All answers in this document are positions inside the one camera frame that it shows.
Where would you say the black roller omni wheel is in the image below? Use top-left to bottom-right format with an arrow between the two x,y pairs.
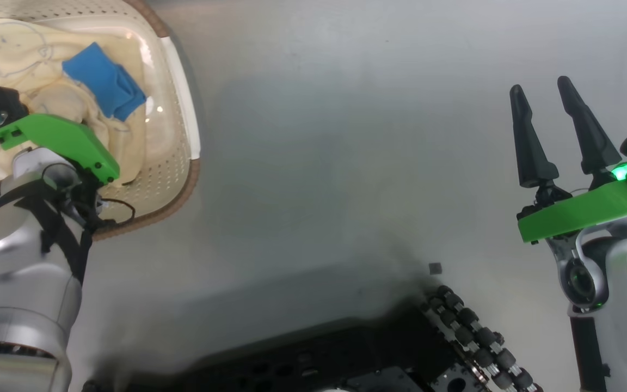
420,284 -> 543,392

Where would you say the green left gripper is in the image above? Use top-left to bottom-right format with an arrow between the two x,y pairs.
0,113 -> 121,185

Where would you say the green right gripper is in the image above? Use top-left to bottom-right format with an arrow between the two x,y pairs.
509,76 -> 627,244

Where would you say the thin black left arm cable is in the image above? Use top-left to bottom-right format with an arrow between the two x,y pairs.
17,174 -> 136,286

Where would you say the cream perforated laundry basket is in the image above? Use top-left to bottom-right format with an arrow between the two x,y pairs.
0,0 -> 201,259

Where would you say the pale yellow bear-print garment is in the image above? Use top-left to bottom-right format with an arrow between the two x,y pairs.
0,19 -> 148,188

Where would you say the blue cloth garment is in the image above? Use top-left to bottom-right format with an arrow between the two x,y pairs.
0,42 -> 147,121

